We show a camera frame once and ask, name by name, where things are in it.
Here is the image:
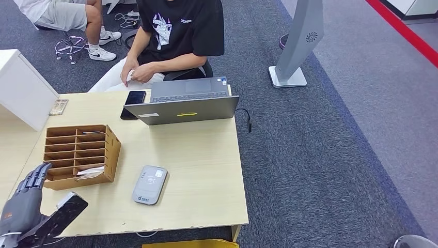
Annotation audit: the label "chrome stool base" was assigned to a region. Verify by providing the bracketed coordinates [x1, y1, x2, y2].
[54, 35, 89, 65]

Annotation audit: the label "grey card reader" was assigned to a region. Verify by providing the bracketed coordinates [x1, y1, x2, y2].
[132, 165, 169, 206]

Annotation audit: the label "grey round object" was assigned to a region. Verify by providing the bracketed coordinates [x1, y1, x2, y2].
[393, 235, 437, 248]

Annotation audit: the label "brown wooden slotted card organizer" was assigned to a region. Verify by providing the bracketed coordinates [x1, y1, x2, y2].
[43, 124, 122, 191]

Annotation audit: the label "person's left hand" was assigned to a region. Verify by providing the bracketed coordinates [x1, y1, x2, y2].
[130, 63, 158, 84]

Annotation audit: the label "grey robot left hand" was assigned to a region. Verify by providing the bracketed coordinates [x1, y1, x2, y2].
[0, 162, 53, 238]

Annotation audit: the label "grey kiosk stand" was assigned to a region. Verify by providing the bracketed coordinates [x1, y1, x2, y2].
[268, 0, 324, 89]

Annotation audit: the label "white floor cables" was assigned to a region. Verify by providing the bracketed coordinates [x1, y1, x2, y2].
[114, 10, 141, 29]

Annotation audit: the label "crumpled white paper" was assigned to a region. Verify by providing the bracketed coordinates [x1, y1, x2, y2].
[75, 166, 105, 179]

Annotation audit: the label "yellow flat object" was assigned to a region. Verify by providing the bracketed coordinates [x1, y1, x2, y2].
[142, 239, 240, 248]

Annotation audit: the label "person's right hand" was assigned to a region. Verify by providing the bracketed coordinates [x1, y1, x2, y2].
[120, 57, 140, 87]

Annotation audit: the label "black cable with adapter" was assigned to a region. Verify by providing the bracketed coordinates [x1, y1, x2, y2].
[235, 108, 253, 134]

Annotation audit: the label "white furniture leg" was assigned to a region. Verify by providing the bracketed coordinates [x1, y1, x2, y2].
[102, 0, 120, 15]

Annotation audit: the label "grey laptop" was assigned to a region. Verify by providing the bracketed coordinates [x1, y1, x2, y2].
[123, 76, 240, 126]

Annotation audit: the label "white cabinet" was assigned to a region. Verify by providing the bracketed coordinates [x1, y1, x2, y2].
[0, 49, 59, 132]

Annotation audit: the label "person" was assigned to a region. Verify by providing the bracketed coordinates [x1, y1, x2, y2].
[88, 0, 226, 93]
[13, 0, 122, 63]

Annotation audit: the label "black smartphone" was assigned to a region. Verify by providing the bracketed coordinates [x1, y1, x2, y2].
[120, 90, 147, 120]

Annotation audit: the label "white counter furniture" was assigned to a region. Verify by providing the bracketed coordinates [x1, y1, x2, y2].
[383, 0, 438, 20]

